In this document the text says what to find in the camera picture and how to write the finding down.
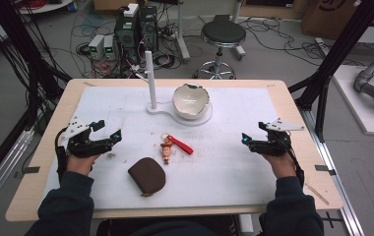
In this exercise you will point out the black tape strip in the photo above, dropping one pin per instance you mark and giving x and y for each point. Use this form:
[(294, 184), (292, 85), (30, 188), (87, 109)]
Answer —
[(324, 168), (31, 170)]

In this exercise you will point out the black computer tower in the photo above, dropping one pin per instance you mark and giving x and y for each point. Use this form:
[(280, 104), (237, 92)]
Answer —
[(149, 28), (126, 36)]

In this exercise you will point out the person's right hand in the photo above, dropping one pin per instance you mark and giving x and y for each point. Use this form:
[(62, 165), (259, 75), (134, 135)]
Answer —
[(281, 165)]

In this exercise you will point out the aluminium rail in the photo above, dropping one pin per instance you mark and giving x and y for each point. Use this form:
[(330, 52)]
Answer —
[(336, 183), (1, 173)]

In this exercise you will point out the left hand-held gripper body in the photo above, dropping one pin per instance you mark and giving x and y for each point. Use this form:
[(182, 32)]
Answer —
[(80, 146)]

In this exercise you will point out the grey bench power supply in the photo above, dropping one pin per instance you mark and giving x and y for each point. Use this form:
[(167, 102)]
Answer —
[(109, 47), (96, 46)]

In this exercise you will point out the white eggshell-shaped bowl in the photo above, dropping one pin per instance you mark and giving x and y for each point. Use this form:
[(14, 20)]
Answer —
[(191, 101)]

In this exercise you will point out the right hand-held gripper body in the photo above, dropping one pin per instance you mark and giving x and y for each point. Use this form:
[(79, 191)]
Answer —
[(275, 144)]

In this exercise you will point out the thin wooden stick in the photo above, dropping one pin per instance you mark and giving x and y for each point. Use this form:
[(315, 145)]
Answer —
[(317, 194)]

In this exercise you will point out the white hanger stand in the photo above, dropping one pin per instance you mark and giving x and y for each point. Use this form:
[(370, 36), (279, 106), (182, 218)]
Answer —
[(151, 82)]

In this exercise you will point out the white power strip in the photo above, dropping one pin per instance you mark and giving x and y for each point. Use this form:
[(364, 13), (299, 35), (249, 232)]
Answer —
[(131, 10)]

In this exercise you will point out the white table mat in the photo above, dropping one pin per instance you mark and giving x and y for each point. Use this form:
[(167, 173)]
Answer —
[(208, 177)]

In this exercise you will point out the cardboard box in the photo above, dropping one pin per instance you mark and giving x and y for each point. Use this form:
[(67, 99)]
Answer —
[(339, 16)]

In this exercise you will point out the white floor board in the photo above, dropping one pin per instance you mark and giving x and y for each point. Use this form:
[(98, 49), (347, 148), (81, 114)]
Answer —
[(355, 108)]

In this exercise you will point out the person's left hand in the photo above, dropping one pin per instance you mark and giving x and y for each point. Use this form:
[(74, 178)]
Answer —
[(81, 164)]

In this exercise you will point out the white table leg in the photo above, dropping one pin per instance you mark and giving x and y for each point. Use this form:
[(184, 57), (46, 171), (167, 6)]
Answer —
[(182, 29), (238, 29)]

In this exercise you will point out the round white table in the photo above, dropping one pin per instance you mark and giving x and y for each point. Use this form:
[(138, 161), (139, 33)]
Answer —
[(44, 6)]

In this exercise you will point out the black metal frame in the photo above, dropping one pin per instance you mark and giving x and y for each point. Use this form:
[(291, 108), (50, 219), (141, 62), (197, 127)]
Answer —
[(17, 49), (336, 55)]

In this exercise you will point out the brown pouch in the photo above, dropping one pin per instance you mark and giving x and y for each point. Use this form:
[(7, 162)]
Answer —
[(147, 176)]

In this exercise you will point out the person's dark clothing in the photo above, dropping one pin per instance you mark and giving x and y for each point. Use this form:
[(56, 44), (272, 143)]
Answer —
[(168, 229)]

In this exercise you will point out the black round stool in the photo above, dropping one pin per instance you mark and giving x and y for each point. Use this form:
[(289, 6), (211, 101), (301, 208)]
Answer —
[(223, 32)]

